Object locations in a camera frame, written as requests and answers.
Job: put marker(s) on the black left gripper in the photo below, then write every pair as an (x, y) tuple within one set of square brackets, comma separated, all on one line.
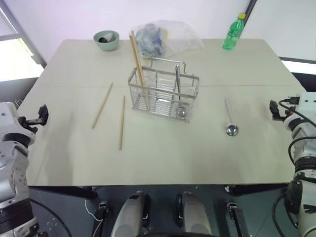
[(29, 121)]

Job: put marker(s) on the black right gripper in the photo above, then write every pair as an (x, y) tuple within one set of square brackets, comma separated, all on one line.
[(280, 115)]

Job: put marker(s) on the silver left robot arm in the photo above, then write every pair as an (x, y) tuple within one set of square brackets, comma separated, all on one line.
[(11, 170)]

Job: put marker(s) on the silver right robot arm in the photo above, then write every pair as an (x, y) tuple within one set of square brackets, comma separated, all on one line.
[(303, 158)]

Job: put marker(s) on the black furniture piece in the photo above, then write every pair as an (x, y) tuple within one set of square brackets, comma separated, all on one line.
[(302, 74)]

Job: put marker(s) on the steel spoon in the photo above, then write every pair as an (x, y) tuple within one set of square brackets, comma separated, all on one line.
[(178, 79), (231, 130)]

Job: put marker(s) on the wooden chopstick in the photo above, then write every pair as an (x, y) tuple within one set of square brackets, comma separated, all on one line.
[(122, 123), (102, 105), (136, 53)]

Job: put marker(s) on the green plastic bottle yellow cap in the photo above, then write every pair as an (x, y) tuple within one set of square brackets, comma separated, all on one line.
[(232, 34)]

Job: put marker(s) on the pale green bowl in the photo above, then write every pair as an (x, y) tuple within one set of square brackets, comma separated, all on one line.
[(108, 45)]

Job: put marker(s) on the dark grey object in bowl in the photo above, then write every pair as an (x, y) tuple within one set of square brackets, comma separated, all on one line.
[(105, 38)]

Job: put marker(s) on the dark round floor base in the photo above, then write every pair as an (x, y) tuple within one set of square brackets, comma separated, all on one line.
[(51, 217)]

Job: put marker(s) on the clear plastic bag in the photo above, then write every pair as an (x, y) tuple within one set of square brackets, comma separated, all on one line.
[(182, 37)]

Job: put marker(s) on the blue items in bag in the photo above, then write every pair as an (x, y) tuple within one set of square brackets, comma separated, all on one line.
[(150, 39)]

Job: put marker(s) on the grey rounded leg shell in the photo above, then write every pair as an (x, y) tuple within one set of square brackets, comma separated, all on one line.
[(193, 217), (129, 217)]

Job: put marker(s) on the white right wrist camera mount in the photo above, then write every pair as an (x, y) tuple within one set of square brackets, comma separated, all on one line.
[(307, 102)]

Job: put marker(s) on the grey window frame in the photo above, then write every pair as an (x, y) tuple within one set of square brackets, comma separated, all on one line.
[(22, 42)]

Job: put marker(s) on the dark slanted post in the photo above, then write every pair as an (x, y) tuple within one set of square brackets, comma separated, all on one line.
[(249, 11)]

